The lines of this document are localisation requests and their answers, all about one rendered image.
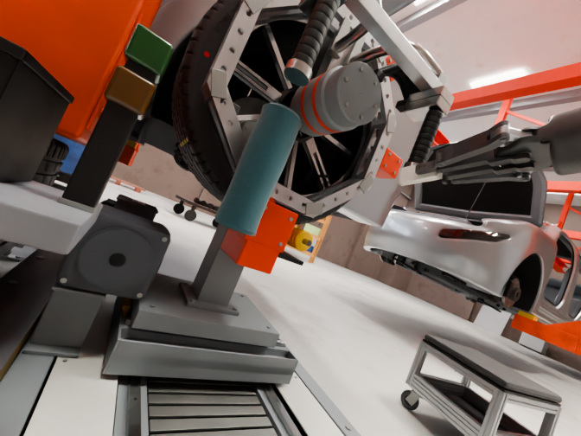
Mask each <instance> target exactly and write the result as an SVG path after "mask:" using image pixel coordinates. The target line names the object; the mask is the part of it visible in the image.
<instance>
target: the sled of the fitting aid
mask: <svg viewBox="0 0 581 436"><path fill-rule="evenodd" d="M131 313H132V298H125V297H120V296H117V298H116V301H115V305H114V310H113V314H112V323H111V328H110V334H109V338H108V344H107V348H106V353H105V362H104V367H103V373H102V374H107V375H137V376H153V377H169V378H185V379H202V380H217V381H234V382H265V383H281V384H290V381H291V377H292V376H293V374H294V371H295V369H296V366H297V363H298V360H297V358H296V357H295V356H294V355H293V354H292V353H291V351H290V350H289V349H288V348H287V346H286V342H285V341H282V340H281V339H280V338H278V341H277V343H276V346H275V348H272V347H265V346H258V345H252V344H246V343H234V342H228V341H221V340H215V339H208V338H202V337H191V336H184V335H177V334H171V333H165V332H158V331H152V330H140V329H133V328H131Z"/></svg>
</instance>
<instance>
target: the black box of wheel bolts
mask: <svg viewBox="0 0 581 436"><path fill-rule="evenodd" d="M73 100H74V96H73V95H72V94H71V93H70V92H69V91H68V90H67V89H66V88H65V87H64V86H63V85H62V84H61V83H60V82H59V81H58V80H57V79H56V78H55V77H54V76H53V75H52V74H51V73H50V72H49V71H47V70H46V69H45V68H44V67H43V66H42V65H41V64H40V63H39V62H38V61H37V60H36V59H35V58H34V57H33V56H32V55H31V54H30V53H29V52H28V51H27V50H26V49H25V48H22V47H21V46H19V45H17V44H15V43H14V42H11V41H9V40H7V39H5V38H3V37H1V36H0V182H26V181H32V179H33V177H34V175H35V173H36V171H37V169H38V167H39V165H40V163H41V161H42V159H43V157H44V155H45V153H46V151H47V148H48V146H49V144H50V142H51V140H52V138H53V136H54V134H55V132H56V130H57V128H58V126H59V124H60V122H61V119H62V117H63V115H64V113H65V111H66V109H67V107H68V105H69V104H72V103H73Z"/></svg>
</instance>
